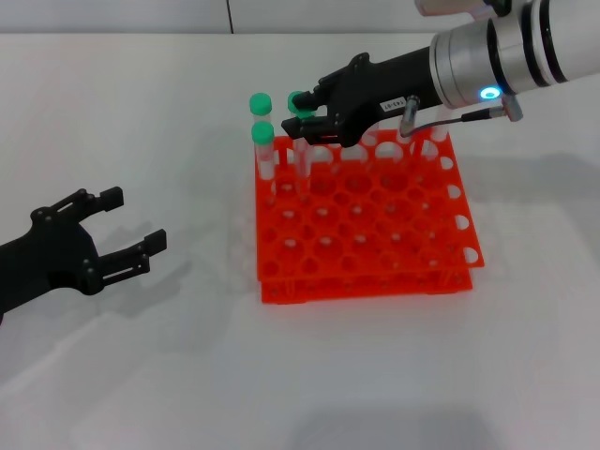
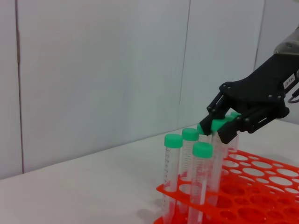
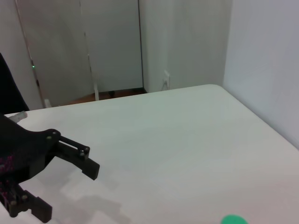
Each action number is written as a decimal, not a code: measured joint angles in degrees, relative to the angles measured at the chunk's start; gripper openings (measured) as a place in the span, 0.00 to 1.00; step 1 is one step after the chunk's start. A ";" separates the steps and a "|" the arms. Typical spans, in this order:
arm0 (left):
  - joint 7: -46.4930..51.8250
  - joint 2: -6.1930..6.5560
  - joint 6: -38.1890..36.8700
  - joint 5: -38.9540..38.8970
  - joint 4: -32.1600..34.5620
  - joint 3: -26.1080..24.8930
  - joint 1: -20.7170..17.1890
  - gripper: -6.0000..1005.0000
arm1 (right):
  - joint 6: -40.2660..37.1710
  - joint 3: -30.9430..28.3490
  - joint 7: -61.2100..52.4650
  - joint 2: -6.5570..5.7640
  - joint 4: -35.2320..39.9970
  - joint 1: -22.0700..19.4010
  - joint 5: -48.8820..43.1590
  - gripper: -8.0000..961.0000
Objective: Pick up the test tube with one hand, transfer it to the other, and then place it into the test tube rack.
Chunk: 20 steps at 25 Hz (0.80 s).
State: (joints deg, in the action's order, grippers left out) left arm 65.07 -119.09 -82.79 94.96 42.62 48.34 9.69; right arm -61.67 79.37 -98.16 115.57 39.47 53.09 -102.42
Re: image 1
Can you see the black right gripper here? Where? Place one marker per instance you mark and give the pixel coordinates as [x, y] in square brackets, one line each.
[370, 94]

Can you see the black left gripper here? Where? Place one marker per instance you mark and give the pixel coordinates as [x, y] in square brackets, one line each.
[51, 253]

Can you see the orange plastic test tube rack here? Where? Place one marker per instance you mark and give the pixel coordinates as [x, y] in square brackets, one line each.
[356, 234]

